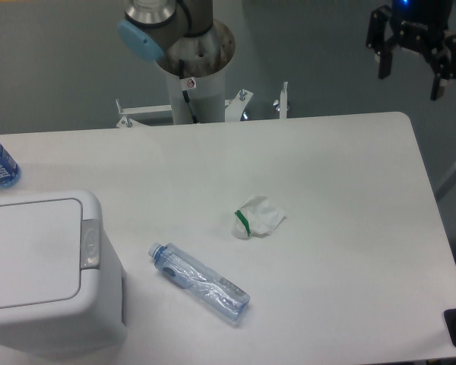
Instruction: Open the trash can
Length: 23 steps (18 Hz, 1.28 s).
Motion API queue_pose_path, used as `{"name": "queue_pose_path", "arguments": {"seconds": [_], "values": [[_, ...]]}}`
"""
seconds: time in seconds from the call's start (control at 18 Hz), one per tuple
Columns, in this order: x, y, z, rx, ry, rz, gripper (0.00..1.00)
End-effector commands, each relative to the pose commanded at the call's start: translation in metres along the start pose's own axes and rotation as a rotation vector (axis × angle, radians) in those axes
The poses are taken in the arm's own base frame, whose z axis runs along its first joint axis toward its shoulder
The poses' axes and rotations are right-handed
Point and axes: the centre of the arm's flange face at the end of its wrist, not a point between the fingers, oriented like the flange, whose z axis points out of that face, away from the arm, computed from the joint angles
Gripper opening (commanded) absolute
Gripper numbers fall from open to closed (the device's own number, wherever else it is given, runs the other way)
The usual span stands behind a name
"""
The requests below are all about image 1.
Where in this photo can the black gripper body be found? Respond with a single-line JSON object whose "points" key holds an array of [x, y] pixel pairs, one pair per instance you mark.
{"points": [[421, 26]]}

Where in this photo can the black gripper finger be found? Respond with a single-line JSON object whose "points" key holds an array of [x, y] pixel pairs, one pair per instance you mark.
{"points": [[444, 67], [375, 40]]}

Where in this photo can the white push-lid trash can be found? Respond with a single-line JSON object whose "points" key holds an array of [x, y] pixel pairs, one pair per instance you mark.
{"points": [[62, 284]]}

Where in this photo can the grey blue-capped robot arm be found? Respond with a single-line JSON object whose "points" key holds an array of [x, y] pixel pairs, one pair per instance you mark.
{"points": [[150, 30]]}

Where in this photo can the crumpled white paper cup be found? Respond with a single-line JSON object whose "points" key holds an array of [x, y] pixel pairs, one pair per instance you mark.
{"points": [[256, 217]]}

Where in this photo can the empty clear plastic bottle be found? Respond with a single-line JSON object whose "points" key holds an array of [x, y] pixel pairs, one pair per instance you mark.
{"points": [[202, 282]]}

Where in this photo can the white metal base frame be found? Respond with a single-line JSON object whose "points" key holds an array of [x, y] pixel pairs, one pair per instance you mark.
{"points": [[234, 110]]}

